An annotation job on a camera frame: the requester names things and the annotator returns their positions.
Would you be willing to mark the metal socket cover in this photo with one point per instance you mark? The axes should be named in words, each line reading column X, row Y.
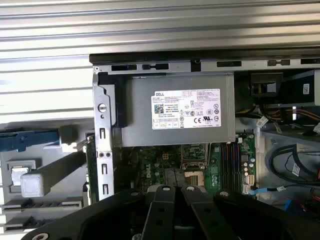
column 183, row 156

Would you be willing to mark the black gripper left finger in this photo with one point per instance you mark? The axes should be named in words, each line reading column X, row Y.
column 100, row 220

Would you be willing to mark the grey parts rack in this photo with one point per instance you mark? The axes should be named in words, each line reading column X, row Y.
column 57, row 162

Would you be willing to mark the black RAM slot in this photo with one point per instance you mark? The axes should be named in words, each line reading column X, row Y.
column 228, row 165
column 233, row 165
column 238, row 165
column 223, row 165

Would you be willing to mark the green motherboard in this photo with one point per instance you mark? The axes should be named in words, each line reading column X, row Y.
column 212, row 172

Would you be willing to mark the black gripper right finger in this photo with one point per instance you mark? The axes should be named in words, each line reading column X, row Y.
column 250, row 220

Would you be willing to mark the grey power supply unit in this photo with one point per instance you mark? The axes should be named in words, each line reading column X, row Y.
column 140, row 112

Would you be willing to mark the CPU socket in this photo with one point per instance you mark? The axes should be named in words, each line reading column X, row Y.
column 192, row 178

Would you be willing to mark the green graphics card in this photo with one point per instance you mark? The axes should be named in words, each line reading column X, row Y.
column 90, row 162

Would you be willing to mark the black PC case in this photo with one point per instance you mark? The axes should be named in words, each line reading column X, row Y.
column 102, row 140

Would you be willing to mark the hard disk in blue carrier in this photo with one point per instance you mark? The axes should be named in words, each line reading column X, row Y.
column 30, row 140

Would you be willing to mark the silver CPU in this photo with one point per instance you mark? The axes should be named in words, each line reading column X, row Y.
column 18, row 176

